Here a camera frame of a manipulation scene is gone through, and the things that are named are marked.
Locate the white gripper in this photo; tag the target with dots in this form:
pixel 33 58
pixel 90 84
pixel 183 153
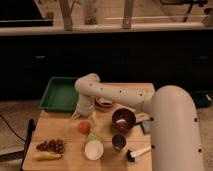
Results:
pixel 85 107

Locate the red apple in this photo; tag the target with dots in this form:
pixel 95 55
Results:
pixel 84 127

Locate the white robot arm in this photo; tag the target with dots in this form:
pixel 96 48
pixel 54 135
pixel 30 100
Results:
pixel 175 136

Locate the green plastic tray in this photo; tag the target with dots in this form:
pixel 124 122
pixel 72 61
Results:
pixel 60 95

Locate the brown bowl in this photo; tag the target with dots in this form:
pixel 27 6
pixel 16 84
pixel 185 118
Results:
pixel 123 120

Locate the dark metal cup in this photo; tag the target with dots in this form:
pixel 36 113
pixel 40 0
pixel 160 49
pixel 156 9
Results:
pixel 118 141

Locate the bunch of dark grapes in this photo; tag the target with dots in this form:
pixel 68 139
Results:
pixel 54 145

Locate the black clamp stand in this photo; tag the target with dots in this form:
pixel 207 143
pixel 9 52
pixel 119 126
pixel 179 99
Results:
pixel 30 129

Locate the yellow banana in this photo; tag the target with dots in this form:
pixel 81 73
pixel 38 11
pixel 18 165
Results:
pixel 39 156

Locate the blue sponge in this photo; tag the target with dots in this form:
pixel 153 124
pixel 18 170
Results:
pixel 146 127

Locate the white handled black brush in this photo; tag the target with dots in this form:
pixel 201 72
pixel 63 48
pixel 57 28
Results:
pixel 131 155

